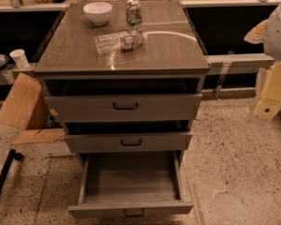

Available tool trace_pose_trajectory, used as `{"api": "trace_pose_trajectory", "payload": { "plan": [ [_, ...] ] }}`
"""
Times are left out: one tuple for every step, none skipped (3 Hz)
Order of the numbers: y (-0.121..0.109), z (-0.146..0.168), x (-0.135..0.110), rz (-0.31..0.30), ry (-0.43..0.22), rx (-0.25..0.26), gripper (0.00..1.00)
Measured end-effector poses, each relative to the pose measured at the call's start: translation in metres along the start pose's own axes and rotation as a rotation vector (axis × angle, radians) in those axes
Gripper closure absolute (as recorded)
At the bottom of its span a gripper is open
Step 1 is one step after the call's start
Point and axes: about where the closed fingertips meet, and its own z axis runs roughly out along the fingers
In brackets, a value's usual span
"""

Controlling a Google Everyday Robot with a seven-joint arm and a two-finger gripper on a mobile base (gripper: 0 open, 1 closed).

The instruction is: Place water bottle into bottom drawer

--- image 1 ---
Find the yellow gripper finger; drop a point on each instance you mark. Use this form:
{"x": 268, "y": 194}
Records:
{"x": 256, "y": 34}
{"x": 269, "y": 102}

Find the clear plastic water bottle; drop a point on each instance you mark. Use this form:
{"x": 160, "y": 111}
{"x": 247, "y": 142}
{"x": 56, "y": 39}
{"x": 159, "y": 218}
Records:
{"x": 119, "y": 42}

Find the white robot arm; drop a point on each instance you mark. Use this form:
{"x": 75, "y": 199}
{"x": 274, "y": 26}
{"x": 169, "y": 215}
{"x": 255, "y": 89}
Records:
{"x": 268, "y": 33}

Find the top grey drawer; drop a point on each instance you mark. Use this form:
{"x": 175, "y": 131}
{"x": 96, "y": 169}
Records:
{"x": 124, "y": 108}

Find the grey drawer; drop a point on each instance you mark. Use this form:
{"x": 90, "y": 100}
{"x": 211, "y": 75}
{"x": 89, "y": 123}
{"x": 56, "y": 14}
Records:
{"x": 124, "y": 108}
{"x": 131, "y": 185}
{"x": 124, "y": 142}

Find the grey drawer cabinet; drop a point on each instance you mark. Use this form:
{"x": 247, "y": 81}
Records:
{"x": 169, "y": 62}

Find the middle grey drawer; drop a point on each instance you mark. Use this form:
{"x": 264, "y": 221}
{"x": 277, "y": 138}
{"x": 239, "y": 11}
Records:
{"x": 124, "y": 142}

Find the bottom grey drawer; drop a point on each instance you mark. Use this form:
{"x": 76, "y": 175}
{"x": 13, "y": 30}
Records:
{"x": 131, "y": 185}

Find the crumpled soda can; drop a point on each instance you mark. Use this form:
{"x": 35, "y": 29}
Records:
{"x": 133, "y": 15}

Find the white ceramic bowl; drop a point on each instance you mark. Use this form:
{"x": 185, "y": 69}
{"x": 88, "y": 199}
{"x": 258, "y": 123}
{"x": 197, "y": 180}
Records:
{"x": 98, "y": 13}

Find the white paper cup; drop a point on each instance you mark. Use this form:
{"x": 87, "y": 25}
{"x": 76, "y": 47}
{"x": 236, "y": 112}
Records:
{"x": 19, "y": 58}

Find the brown cardboard box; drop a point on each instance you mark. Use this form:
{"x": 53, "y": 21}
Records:
{"x": 25, "y": 106}

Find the flat cardboard piece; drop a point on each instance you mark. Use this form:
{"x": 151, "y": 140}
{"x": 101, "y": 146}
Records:
{"x": 48, "y": 135}

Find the black metal stand leg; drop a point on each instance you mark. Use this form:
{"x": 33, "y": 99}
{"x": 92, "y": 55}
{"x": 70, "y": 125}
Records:
{"x": 12, "y": 155}

